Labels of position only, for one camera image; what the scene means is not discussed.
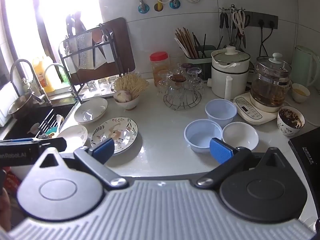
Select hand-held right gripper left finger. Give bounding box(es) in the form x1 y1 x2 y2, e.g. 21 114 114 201
39 137 129 190

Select small white bowl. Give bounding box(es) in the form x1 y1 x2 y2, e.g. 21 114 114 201
291 83 311 103

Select pile of black chopsticks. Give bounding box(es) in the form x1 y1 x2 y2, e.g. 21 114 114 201
37 108 61 137

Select red-lidded plastic jar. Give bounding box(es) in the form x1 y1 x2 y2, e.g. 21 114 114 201
149 51 171 87

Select glass kettle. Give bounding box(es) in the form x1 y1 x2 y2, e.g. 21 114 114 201
250 52 292 107

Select steel pot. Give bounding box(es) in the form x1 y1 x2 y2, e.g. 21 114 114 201
7 94 37 120

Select white electric cooking pot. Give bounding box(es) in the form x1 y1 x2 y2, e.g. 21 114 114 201
207 45 251 100

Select dark tall faucet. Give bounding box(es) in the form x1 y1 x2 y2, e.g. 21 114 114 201
10 59 52 105

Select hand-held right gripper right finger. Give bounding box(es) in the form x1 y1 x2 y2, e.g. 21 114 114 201
196 137 288 188

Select bundle of wooden chopsticks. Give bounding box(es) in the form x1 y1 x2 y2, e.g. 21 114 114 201
174 27 199 59

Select white deep plate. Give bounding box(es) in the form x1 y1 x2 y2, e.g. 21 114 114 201
74 98 109 125

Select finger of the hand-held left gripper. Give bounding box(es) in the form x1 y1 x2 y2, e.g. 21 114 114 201
37 137 68 153

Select dark wall outlet strip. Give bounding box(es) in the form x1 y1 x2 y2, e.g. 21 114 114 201
244 11 279 29

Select black dish rack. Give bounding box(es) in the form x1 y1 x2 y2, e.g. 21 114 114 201
58 23 127 104

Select translucent plastic bowl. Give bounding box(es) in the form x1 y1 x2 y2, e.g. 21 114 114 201
205 99 238 128

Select brown cutting board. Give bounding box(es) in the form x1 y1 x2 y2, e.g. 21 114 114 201
75 17 136 78

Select black sink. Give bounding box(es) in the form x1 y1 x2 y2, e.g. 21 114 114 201
4 102 77 141

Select white ceramic bowl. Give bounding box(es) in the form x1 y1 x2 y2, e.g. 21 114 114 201
222 121 259 151

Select white bowl with noodles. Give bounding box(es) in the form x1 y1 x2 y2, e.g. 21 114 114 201
114 96 140 110

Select garlic bulb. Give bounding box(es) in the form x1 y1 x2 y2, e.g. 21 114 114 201
114 90 132 103

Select green bottle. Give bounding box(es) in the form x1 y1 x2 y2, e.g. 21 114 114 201
59 66 70 83

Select white gold-rimmed plate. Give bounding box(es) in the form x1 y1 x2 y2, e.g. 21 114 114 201
56 125 89 153

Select black serving utensils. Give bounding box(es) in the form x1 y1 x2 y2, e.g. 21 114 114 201
192 32 207 58

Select white-handled scissors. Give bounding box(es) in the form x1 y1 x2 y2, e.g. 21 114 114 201
232 9 247 48

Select floral ceramic plate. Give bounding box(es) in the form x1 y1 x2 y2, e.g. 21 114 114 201
90 117 139 155

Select black power cables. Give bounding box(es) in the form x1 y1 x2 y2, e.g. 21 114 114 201
259 26 273 58

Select pale green electric kettle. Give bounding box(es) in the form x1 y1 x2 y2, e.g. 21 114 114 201
291 45 320 88

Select round wire cup rack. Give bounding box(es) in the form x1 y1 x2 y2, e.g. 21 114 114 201
163 90 202 111

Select orange detergent bottle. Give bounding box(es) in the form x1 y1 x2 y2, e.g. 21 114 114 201
32 56 55 93

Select white power cord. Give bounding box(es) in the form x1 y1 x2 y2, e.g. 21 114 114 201
303 117 320 128

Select hanging kitchen utensils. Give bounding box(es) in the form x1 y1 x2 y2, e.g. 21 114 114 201
219 4 251 48

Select black induction cooktop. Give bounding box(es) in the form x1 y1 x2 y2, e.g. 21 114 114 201
287 127 320 220

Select floral mug with tea leaves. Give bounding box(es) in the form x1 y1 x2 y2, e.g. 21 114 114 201
277 106 306 137

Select green utensil holder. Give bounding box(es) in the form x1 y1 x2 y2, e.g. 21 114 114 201
184 45 217 78

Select cream kettle heating base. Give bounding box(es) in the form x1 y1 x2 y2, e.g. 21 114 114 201
233 92 284 125

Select chrome faucet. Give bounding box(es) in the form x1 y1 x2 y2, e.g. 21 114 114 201
44 63 76 101

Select cluster of upturned glass cups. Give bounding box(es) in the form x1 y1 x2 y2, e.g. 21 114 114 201
156 62 204 103

